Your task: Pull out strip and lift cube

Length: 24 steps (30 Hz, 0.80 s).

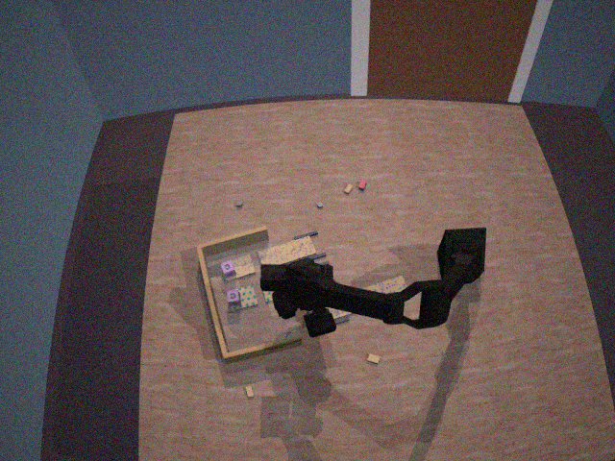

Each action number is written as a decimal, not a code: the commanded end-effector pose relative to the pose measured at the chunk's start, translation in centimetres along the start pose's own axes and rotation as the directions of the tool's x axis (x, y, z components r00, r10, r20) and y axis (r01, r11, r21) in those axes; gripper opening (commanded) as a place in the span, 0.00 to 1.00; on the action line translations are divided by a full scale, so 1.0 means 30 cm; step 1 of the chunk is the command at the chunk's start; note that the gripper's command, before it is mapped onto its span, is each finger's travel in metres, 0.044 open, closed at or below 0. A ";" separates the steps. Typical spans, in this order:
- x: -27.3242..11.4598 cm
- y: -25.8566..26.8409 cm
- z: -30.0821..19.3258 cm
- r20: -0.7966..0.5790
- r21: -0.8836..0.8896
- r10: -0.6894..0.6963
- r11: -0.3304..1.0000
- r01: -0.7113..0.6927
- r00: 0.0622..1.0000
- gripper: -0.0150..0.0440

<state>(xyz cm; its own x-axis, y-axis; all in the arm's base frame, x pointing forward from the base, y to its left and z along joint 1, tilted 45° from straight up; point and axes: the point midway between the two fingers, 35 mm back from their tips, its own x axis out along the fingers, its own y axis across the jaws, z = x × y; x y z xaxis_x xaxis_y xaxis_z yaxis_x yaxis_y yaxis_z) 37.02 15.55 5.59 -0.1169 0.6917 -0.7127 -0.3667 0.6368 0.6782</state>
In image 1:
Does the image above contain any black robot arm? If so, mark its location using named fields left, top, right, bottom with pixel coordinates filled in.
left=260, top=239, right=482, bottom=329

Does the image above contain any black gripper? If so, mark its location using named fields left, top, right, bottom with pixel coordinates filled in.
left=289, top=258, right=336, bottom=337

